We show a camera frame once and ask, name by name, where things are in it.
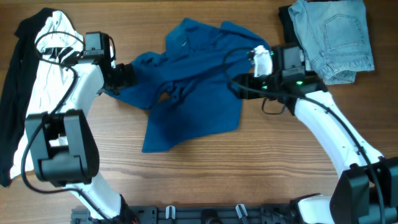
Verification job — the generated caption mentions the blue polo shirt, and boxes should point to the blue polo shirt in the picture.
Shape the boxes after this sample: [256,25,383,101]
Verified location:
[107,18,269,153]

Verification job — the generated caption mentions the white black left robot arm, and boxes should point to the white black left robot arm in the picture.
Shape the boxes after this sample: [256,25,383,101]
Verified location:
[21,58,139,223]

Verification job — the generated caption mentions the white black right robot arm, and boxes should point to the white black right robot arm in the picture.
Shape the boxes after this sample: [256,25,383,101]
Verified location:
[228,73,397,223]

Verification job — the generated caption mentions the black folded garment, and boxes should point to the black folded garment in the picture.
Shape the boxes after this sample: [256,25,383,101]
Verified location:
[278,6,299,44]

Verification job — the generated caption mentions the white shirt with black print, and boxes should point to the white shirt with black print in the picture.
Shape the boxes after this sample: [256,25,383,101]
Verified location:
[9,9,83,178]

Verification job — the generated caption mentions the light blue denim jeans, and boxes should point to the light blue denim jeans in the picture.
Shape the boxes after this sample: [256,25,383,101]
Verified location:
[288,1,374,85]

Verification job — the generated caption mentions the black garment under white shirt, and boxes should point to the black garment under white shirt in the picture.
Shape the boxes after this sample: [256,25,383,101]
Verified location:
[1,7,55,187]

